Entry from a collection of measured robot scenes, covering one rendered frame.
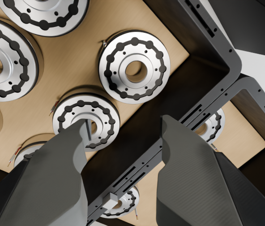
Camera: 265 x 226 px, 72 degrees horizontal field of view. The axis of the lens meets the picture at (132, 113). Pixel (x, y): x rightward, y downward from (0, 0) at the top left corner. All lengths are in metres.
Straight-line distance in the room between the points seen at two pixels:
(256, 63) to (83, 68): 0.43
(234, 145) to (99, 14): 0.36
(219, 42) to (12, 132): 0.33
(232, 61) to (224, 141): 0.24
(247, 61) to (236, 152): 0.23
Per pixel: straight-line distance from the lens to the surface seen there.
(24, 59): 0.27
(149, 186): 0.44
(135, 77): 0.28
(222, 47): 0.22
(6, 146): 0.38
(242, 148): 0.47
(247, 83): 0.25
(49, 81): 0.30
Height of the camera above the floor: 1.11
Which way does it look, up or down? 62 degrees down
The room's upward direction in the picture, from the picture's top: 161 degrees clockwise
